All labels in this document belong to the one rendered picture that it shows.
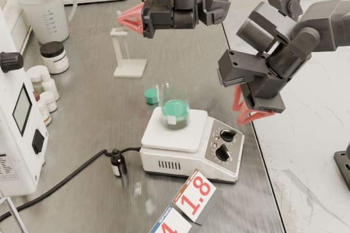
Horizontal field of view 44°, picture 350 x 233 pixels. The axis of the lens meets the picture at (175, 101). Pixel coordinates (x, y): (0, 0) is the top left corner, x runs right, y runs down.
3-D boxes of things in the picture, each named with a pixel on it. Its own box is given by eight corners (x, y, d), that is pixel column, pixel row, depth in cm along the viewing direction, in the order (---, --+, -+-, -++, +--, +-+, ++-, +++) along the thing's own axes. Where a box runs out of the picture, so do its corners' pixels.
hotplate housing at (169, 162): (244, 141, 97) (245, 114, 92) (237, 186, 88) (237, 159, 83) (150, 131, 103) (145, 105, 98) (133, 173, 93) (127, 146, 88)
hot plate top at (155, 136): (209, 114, 94) (209, 111, 93) (197, 154, 85) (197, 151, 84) (155, 109, 96) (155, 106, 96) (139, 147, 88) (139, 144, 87)
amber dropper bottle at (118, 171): (125, 165, 95) (120, 142, 91) (129, 174, 93) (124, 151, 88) (112, 169, 94) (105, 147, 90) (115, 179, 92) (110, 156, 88)
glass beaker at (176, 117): (197, 127, 90) (195, 95, 85) (170, 139, 88) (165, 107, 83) (182, 109, 95) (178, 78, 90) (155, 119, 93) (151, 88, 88)
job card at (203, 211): (222, 192, 87) (222, 178, 84) (201, 225, 81) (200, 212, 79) (196, 181, 90) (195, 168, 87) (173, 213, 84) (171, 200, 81)
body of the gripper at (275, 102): (252, 111, 78) (275, 85, 73) (237, 69, 84) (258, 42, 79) (280, 115, 80) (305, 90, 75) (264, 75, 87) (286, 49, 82)
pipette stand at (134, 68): (147, 61, 126) (141, 22, 118) (141, 77, 120) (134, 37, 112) (120, 61, 127) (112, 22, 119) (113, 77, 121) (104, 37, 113)
